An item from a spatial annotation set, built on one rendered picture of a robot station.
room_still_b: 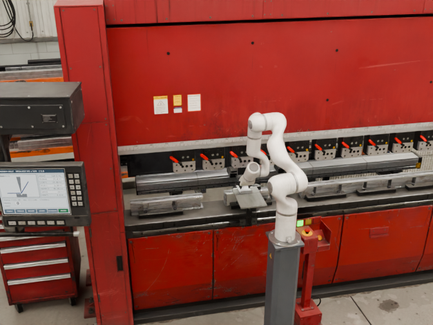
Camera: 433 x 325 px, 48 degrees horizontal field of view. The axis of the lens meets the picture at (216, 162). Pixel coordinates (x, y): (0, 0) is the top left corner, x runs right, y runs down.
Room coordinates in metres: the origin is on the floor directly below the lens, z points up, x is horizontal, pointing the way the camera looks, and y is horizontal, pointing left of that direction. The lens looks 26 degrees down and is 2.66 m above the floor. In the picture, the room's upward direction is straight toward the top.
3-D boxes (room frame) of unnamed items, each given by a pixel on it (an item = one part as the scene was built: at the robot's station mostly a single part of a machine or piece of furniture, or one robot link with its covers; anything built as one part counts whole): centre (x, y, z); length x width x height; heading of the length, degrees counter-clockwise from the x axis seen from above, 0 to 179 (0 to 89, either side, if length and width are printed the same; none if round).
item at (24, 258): (3.12, 1.35, 0.50); 0.50 x 0.50 x 1.00; 11
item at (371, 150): (3.26, -1.15, 1.26); 0.15 x 0.09 x 0.17; 101
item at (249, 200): (2.93, -0.22, 1.00); 0.26 x 0.18 x 0.01; 11
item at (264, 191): (3.08, -0.25, 0.92); 0.39 x 0.06 x 0.10; 101
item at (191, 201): (2.96, 0.35, 0.92); 0.50 x 0.06 x 0.10; 101
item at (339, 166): (3.44, -0.53, 0.93); 2.30 x 0.14 x 0.10; 101
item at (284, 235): (2.44, -0.40, 1.09); 0.19 x 0.19 x 0.18
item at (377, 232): (3.12, -1.23, 0.59); 0.15 x 0.02 x 0.07; 101
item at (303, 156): (3.14, -0.56, 1.26); 0.15 x 0.09 x 0.17; 101
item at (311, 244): (2.84, -0.66, 0.75); 0.20 x 0.16 x 0.18; 106
